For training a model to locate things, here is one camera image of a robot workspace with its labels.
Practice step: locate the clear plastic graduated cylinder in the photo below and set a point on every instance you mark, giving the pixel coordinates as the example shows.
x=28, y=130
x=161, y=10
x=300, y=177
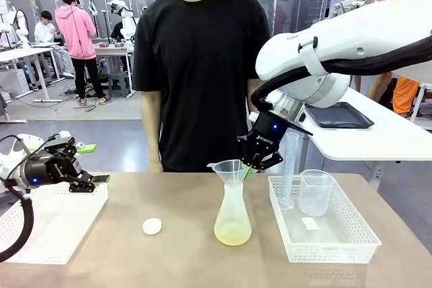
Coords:
x=289, y=173

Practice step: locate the clear plastic funnel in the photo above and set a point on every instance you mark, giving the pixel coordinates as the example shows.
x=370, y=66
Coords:
x=227, y=171

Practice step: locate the person's right hand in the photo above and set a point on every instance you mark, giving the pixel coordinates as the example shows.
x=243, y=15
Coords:
x=155, y=166

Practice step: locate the person in black t-shirt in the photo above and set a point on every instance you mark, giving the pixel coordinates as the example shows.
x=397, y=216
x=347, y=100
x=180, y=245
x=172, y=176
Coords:
x=199, y=65

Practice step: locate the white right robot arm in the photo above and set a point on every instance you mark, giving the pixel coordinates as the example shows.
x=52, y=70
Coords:
x=354, y=38

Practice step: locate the seated person in white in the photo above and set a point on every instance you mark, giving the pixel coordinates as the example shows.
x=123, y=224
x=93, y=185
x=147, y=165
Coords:
x=45, y=31

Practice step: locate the grey step stool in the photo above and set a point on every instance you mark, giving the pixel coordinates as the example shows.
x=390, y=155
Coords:
x=119, y=82

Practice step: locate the white round flask stopper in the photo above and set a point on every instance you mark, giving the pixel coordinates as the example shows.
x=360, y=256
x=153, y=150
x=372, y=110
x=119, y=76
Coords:
x=152, y=226

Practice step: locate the translucent plastic conical flask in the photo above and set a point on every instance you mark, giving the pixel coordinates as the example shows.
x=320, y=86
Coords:
x=233, y=227

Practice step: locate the white perforated plastic basket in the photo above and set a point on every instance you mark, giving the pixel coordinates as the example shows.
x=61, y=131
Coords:
x=57, y=227

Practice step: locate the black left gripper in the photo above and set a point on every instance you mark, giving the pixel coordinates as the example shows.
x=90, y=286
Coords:
x=50, y=170

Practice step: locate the figure in blue floral dress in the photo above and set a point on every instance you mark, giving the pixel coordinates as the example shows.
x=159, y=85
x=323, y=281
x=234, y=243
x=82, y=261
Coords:
x=379, y=85

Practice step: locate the long white desk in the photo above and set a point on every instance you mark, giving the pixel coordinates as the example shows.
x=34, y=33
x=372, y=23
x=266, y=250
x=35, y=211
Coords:
x=20, y=53

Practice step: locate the person in pink hoodie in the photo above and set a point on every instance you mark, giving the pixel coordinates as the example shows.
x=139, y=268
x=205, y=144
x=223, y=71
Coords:
x=76, y=31

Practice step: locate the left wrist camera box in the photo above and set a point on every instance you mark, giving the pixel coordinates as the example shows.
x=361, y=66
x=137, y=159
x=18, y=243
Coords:
x=61, y=137

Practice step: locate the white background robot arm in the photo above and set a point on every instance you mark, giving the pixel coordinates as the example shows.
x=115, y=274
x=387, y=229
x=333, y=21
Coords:
x=126, y=18

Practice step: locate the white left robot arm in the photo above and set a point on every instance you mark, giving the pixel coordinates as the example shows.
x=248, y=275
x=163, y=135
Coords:
x=20, y=144

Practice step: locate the person's right forearm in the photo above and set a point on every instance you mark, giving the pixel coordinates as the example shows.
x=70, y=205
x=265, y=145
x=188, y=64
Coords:
x=151, y=122

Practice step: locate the clear plastic measuring beaker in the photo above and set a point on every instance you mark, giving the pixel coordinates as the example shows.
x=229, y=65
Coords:
x=315, y=193

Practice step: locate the metal frame workbench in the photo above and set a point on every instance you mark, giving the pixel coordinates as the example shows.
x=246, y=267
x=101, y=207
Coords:
x=111, y=50

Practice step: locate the person's left forearm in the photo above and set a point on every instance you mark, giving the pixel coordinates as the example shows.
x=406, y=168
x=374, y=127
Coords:
x=254, y=85

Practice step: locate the white perforated basket with label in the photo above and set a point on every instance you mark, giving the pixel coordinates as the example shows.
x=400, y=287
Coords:
x=354, y=237

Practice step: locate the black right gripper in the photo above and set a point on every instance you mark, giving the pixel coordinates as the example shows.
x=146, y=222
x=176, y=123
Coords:
x=268, y=131

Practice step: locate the white paper label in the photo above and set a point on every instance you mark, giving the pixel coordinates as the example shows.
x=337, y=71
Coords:
x=310, y=224

